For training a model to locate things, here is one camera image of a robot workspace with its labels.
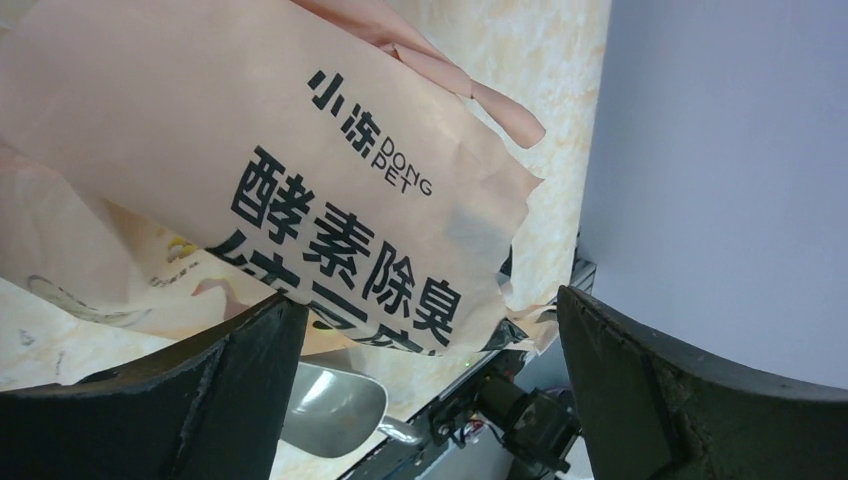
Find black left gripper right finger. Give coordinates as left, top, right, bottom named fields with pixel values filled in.
left=557, top=286, right=847, bottom=479

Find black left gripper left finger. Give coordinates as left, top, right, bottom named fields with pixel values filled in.
left=1, top=294, right=308, bottom=479

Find grey metal litter scoop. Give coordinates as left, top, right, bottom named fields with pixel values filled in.
left=279, top=362, right=427, bottom=459

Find pink cat litter bag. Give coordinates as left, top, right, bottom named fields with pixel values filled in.
left=1, top=1, right=549, bottom=355

